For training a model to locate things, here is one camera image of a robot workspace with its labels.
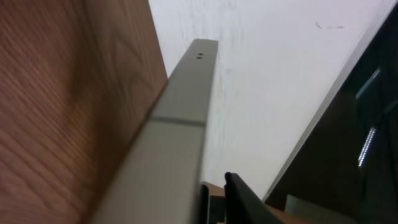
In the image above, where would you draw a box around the dark window frame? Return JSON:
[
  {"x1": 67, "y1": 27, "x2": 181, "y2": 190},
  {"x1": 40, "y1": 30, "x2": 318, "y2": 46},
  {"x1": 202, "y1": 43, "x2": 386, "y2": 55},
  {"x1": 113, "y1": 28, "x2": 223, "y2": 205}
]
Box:
[{"x1": 266, "y1": 9, "x2": 397, "y2": 223}]

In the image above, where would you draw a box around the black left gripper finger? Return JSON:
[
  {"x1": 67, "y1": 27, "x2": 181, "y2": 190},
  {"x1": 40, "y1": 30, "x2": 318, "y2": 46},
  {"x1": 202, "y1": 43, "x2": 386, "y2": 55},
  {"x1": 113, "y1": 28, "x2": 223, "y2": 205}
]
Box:
[{"x1": 224, "y1": 172, "x2": 283, "y2": 224}]

